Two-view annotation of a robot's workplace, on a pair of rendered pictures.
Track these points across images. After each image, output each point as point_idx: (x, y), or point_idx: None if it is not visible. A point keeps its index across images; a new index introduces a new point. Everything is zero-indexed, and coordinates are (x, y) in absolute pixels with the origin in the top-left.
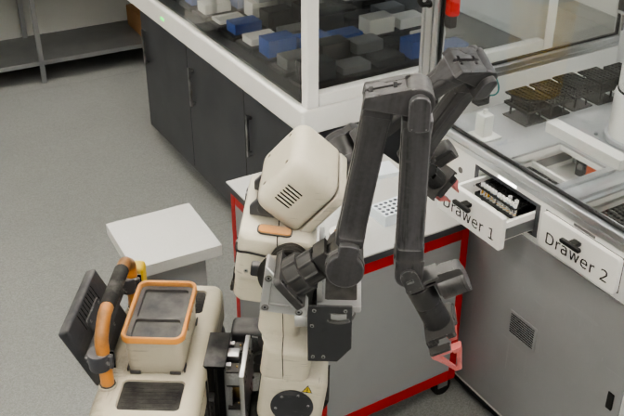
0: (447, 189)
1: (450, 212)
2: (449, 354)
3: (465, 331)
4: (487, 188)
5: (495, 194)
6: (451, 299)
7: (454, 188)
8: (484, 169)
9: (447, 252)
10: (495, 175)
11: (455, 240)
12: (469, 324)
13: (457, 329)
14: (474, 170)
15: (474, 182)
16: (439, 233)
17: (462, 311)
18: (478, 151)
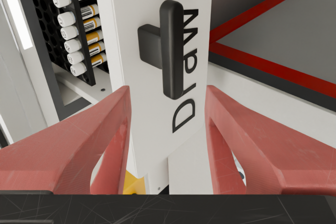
0: (184, 219)
1: (198, 85)
2: None
3: None
4: (75, 45)
5: (70, 13)
6: (291, 2)
7: (109, 130)
8: (51, 95)
9: (256, 46)
10: (34, 58)
11: (225, 48)
12: None
13: None
14: (75, 113)
15: (95, 92)
16: (253, 76)
17: None
18: (20, 137)
